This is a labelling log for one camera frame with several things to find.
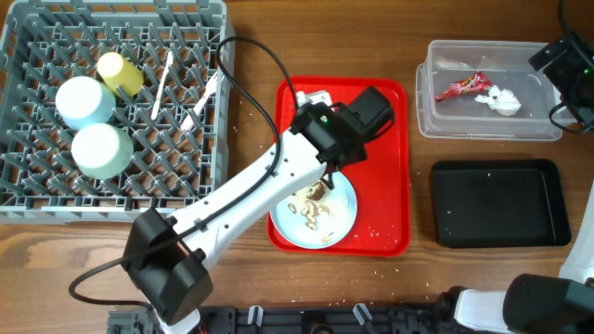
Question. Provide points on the black tray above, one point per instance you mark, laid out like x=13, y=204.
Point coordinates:
x=499, y=204

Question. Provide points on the clear plastic bin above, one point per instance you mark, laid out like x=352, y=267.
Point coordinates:
x=506, y=64

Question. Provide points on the brown food scrap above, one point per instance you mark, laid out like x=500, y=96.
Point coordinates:
x=316, y=192

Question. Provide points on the white napkin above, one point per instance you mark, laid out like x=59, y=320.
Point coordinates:
x=502, y=101

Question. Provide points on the light blue bowl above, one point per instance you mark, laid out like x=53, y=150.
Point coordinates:
x=82, y=101

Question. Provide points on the white plastic spoon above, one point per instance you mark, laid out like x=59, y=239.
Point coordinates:
x=156, y=106

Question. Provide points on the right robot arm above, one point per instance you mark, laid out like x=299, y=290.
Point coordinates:
x=532, y=303

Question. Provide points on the grey dishwasher rack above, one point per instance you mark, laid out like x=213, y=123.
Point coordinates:
x=45, y=43

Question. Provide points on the white plastic fork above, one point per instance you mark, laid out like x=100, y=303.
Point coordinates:
x=193, y=120

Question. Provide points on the red plastic tray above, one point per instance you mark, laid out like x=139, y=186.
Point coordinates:
x=382, y=182

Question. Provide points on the red snack wrapper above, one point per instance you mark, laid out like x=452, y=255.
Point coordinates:
x=477, y=82

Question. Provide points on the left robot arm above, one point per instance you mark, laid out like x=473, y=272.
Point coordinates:
x=169, y=258

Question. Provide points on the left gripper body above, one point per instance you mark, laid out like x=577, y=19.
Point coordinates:
x=363, y=152

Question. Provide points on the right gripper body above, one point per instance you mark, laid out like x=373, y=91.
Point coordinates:
x=574, y=73

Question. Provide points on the green plastic bowl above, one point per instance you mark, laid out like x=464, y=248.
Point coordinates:
x=102, y=151

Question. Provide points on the yellow plastic cup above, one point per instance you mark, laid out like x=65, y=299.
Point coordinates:
x=116, y=71

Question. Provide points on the light blue plate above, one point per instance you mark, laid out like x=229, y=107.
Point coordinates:
x=315, y=225

